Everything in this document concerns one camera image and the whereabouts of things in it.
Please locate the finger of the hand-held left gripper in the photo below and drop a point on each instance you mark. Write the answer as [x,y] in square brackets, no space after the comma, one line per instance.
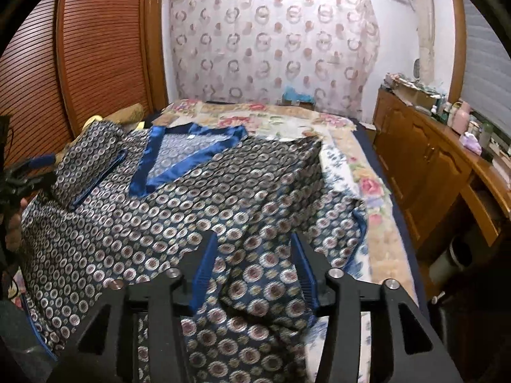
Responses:
[40,183]
[42,161]

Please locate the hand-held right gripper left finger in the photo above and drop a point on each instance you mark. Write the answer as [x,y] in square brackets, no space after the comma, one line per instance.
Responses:
[205,272]

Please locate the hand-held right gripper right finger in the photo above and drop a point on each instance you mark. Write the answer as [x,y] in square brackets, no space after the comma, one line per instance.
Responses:
[305,276]

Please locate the navy medallion print robe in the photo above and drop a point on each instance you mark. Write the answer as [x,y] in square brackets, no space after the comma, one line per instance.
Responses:
[159,215]

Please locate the person's left hand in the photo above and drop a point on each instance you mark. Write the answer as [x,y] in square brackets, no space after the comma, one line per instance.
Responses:
[14,227]

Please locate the gold patterned pillow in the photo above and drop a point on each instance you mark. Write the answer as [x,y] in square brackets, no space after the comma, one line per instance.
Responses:
[127,113]

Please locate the white waste bin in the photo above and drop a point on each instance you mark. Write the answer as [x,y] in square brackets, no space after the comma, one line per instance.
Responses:
[449,261]

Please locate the peach floral blanket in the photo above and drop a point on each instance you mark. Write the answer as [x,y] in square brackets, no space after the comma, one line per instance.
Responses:
[263,117]

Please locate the wooden cabinet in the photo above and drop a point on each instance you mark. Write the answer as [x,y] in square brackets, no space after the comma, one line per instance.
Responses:
[431,167]

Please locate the teal cloth bundle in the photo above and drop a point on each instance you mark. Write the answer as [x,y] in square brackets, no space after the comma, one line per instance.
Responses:
[297,95]

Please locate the purple cloth item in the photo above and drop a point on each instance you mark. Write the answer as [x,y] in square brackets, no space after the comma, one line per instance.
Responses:
[471,143]

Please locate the pink thermos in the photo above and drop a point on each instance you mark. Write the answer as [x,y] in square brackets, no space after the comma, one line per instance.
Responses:
[460,117]

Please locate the green bottle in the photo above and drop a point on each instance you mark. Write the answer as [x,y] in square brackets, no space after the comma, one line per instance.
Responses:
[486,135]

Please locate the circle print curtain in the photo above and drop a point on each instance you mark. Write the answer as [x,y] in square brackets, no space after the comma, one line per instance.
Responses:
[271,44]

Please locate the grey window blind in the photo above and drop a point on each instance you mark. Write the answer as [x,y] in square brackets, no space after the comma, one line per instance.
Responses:
[485,60]

